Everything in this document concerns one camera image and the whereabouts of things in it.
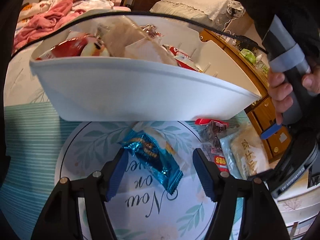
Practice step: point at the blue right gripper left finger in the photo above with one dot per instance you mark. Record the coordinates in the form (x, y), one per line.
(115, 172)

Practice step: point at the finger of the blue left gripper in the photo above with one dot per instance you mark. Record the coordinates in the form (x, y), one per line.
(270, 131)

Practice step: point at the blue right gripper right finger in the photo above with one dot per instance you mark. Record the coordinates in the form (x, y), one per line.
(208, 174)

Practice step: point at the bread pack clear wrapper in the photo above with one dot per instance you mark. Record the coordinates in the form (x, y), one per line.
(244, 151)

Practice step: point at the blue foil candy pack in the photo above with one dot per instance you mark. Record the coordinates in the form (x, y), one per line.
(157, 155)

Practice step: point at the brown wafer bar pack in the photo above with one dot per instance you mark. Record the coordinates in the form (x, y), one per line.
(118, 32)

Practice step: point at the clear pack yellow crackers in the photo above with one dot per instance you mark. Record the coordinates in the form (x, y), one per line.
(183, 59)

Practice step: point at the clear bag orange cookies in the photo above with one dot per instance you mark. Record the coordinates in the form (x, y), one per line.
(148, 50)

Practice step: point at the red white snack bag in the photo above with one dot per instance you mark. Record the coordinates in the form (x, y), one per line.
(81, 44)

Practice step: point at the person left hand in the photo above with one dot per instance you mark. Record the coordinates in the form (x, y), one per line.
(280, 91)

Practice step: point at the wooden desk with drawers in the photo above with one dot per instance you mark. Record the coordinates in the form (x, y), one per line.
(262, 112)

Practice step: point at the red dates zip bag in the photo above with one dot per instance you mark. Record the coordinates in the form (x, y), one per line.
(211, 144)

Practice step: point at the green tissue pack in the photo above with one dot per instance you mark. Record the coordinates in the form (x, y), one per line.
(248, 55)

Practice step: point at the leaf print tablecloth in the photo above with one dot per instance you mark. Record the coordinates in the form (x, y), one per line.
(43, 148)

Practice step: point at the white plastic storage bin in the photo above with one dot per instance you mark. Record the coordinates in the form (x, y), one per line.
(100, 88)

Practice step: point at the lace covered cabinet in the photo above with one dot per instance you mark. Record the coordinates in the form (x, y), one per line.
(223, 15)

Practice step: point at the pink towel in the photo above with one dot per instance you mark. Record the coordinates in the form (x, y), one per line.
(46, 23)

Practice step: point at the pastel floral blanket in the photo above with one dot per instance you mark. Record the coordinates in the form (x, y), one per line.
(86, 5)

